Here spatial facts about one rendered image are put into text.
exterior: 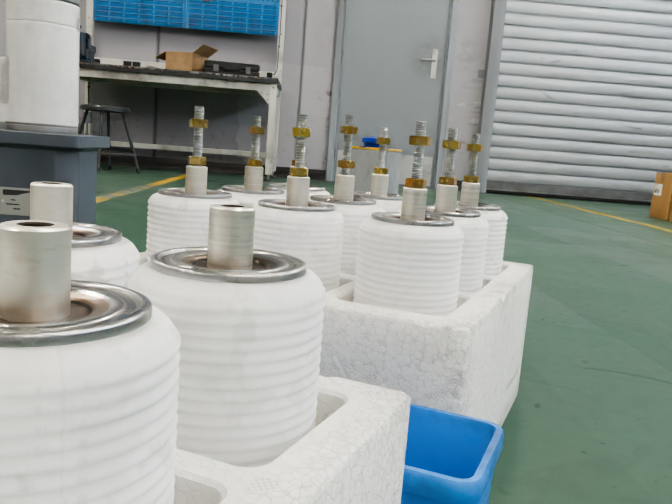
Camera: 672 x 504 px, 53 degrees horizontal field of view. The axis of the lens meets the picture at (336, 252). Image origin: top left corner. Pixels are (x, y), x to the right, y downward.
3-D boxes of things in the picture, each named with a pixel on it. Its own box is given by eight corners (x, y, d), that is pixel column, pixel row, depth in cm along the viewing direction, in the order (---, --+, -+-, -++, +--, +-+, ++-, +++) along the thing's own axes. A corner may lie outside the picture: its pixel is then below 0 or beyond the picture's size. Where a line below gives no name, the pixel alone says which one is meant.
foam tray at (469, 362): (79, 431, 71) (83, 261, 68) (264, 343, 106) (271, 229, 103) (445, 541, 56) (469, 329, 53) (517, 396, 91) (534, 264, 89)
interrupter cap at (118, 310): (-156, 325, 21) (-157, 303, 21) (42, 286, 28) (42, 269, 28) (23, 376, 18) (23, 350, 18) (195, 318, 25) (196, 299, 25)
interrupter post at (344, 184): (328, 202, 77) (330, 173, 77) (344, 203, 79) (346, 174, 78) (341, 205, 76) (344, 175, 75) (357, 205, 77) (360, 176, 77)
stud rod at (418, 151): (410, 204, 62) (417, 121, 61) (420, 205, 62) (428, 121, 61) (406, 205, 61) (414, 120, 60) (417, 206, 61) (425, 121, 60)
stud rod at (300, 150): (294, 193, 66) (300, 113, 64) (290, 192, 66) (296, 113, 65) (304, 193, 66) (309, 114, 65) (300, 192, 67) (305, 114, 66)
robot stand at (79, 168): (-37, 354, 91) (-39, 126, 86) (10, 325, 105) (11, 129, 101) (74, 361, 92) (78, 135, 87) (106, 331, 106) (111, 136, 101)
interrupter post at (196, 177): (204, 199, 70) (206, 167, 69) (181, 197, 70) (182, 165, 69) (209, 197, 72) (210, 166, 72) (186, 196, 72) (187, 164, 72)
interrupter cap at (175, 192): (226, 203, 67) (226, 196, 67) (149, 198, 67) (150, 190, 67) (236, 197, 75) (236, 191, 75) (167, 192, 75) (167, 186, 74)
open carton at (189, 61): (171, 76, 554) (172, 47, 551) (216, 78, 547) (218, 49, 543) (154, 71, 525) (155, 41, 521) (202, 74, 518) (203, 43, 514)
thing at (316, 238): (255, 406, 63) (267, 211, 60) (225, 371, 71) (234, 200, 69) (347, 396, 67) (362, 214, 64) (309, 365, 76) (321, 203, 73)
